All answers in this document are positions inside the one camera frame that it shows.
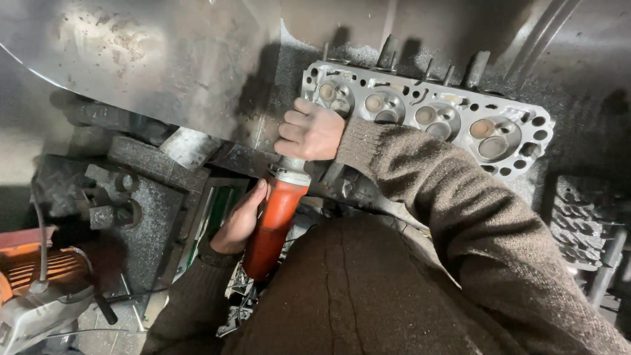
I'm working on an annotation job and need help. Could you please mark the person's right hand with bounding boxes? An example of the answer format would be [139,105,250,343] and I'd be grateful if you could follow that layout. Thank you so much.
[273,98,347,161]

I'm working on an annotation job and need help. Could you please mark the person's left hand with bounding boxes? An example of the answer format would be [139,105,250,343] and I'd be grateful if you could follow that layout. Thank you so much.
[210,178,270,255]

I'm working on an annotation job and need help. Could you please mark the red straight grinder tool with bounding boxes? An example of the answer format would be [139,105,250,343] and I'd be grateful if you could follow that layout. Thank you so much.
[242,156,313,282]

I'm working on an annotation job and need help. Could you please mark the dusty machine table with clamps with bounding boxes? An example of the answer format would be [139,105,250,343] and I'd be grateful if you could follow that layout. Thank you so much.
[35,89,252,296]

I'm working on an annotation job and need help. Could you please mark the aluminium engine cylinder head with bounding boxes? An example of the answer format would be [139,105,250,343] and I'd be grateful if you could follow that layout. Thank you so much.
[299,35,556,182]

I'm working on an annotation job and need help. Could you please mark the person's brown sweater torso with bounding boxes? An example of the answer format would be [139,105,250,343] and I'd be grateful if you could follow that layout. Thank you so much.
[222,214,523,355]

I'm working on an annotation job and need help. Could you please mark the curved sheet metal guard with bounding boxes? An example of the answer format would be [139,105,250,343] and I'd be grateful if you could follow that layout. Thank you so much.
[0,0,283,154]

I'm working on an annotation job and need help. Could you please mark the orange grey angle grinder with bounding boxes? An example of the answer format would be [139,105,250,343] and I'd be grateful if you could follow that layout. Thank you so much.
[0,227,119,355]

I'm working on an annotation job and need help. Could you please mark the ribbed dark metal block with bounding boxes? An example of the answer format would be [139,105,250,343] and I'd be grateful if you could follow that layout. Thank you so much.
[548,174,629,269]

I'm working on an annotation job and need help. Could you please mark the grey metal rod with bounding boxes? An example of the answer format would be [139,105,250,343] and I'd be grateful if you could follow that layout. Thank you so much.
[588,228,629,309]

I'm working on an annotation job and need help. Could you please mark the green metal frame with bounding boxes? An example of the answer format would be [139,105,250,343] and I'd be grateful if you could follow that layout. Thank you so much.
[174,183,247,283]

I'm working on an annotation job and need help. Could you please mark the grey power cable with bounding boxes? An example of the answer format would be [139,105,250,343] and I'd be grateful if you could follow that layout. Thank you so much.
[30,182,50,292]

